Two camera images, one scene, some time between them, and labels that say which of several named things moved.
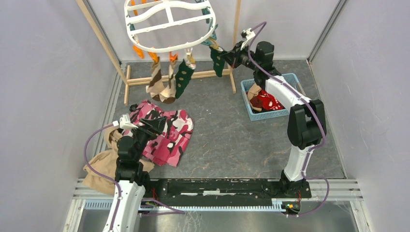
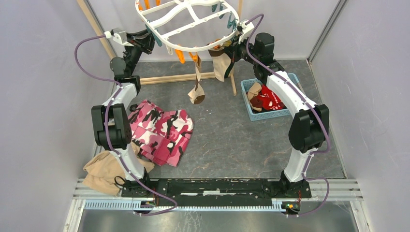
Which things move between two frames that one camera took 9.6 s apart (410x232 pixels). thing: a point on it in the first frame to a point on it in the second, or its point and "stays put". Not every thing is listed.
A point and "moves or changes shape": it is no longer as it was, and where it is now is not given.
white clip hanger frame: x=164 y=25 moves or changes shape
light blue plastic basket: x=290 y=79 stays put
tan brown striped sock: x=156 y=85 to x=197 y=94
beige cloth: x=104 y=162 stays put
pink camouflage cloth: x=166 y=148 stays put
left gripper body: x=139 y=132 to x=138 y=48
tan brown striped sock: x=168 y=95 to x=221 y=62
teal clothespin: x=214 y=34 to x=231 y=23
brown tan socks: x=252 y=94 stays put
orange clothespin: x=153 y=56 to x=194 y=57
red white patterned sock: x=269 y=102 stays put
